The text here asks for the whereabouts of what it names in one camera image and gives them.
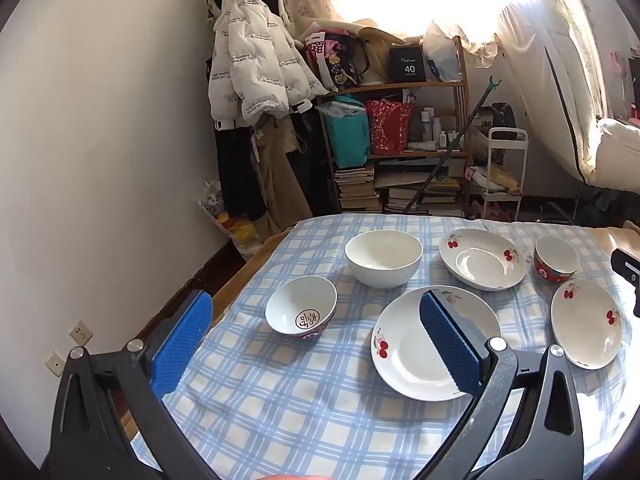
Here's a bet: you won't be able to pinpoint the clothes fork pole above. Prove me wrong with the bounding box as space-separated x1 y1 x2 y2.
401 75 502 213

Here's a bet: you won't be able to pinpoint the red patterned bowl symbol inside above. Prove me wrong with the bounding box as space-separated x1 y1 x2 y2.
265 276 338 341

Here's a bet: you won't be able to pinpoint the red patterned bowl plain inside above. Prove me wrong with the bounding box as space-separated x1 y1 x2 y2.
533 235 580 286

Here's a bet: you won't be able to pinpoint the white cherry print plate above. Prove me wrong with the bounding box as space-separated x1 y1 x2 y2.
371 285 502 402
550 279 622 371
439 228 527 292

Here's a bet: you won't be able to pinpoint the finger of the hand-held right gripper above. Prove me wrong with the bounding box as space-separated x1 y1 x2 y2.
610 247 640 319

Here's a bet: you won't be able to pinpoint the blue plaid tablecloth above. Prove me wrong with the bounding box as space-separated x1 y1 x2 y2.
132 212 640 480

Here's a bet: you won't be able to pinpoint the teal bag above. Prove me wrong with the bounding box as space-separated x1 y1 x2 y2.
317 96 372 168

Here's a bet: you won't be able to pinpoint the plain white bowl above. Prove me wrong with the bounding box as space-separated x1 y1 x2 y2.
345 230 424 289

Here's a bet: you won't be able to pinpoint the black pink patterned bag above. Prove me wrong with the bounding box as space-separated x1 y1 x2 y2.
305 32 371 91

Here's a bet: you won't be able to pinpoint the black hanging garment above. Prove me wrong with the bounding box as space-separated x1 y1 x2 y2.
216 120 268 222

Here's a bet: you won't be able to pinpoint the red patterned bag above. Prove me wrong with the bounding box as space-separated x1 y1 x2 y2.
365 99 416 156

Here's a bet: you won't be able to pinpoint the white bedding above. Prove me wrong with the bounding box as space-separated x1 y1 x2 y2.
495 0 640 191

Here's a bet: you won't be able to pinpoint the tall stack of books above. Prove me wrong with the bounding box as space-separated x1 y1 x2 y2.
334 160 383 213

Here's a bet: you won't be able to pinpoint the wooden table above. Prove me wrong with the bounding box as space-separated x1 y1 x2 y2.
116 224 297 443

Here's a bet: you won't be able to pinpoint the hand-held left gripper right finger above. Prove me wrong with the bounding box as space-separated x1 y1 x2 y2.
419 288 587 480

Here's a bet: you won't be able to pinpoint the white plastic bag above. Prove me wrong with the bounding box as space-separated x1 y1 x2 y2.
422 22 463 83

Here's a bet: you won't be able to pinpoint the wooden shelf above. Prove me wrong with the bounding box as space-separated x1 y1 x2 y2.
315 35 471 218

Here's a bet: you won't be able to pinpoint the row of small bottles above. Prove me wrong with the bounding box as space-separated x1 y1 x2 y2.
419 106 460 145

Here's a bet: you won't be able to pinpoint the black box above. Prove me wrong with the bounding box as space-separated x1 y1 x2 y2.
390 45 427 82

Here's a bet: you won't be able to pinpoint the plastic bag with yellow packets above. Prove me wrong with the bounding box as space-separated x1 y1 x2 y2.
199 180 266 261

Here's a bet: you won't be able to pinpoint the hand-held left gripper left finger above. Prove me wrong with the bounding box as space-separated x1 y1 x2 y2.
40 290 222 480

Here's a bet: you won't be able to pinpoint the white trolley cart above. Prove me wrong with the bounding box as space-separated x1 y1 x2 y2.
470 127 528 221

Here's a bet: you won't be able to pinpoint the white puffer jacket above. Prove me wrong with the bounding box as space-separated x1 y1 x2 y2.
207 0 328 128

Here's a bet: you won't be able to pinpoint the beige trousers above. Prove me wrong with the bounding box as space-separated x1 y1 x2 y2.
250 110 313 238

